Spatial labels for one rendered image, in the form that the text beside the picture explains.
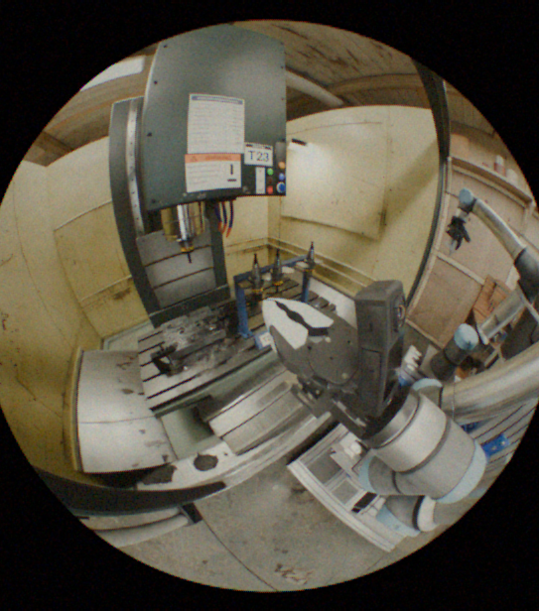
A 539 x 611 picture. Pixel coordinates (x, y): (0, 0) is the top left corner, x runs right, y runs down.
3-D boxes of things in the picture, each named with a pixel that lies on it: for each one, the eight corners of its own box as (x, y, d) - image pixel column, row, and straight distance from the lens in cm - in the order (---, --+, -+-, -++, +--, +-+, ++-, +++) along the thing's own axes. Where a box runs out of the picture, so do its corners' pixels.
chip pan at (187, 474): (380, 347, 145) (384, 341, 140) (126, 510, 128) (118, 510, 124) (361, 333, 146) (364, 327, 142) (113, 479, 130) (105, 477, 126)
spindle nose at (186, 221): (194, 229, 80) (191, 202, 79) (212, 231, 66) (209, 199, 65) (160, 239, 75) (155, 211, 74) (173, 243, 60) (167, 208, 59)
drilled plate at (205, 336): (225, 335, 85) (224, 328, 82) (173, 360, 84) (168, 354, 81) (209, 311, 102) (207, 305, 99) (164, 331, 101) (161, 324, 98)
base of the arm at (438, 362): (452, 367, 104) (464, 353, 100) (448, 387, 93) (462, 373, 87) (433, 351, 100) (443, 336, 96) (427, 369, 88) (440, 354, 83)
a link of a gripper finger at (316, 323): (265, 325, 26) (308, 366, 23) (266, 294, 23) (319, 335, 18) (281, 317, 28) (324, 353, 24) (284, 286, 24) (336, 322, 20)
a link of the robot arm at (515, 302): (453, 336, 97) (531, 251, 86) (465, 334, 110) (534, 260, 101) (461, 360, 96) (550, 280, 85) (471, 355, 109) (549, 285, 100)
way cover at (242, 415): (348, 366, 121) (357, 351, 109) (229, 458, 95) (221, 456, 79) (317, 341, 127) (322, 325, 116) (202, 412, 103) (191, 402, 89)
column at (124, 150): (242, 353, 196) (222, 90, 147) (186, 381, 192) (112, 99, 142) (219, 322, 236) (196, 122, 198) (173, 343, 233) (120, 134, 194)
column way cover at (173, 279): (218, 287, 132) (208, 219, 116) (160, 310, 128) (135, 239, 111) (215, 285, 136) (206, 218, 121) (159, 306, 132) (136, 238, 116)
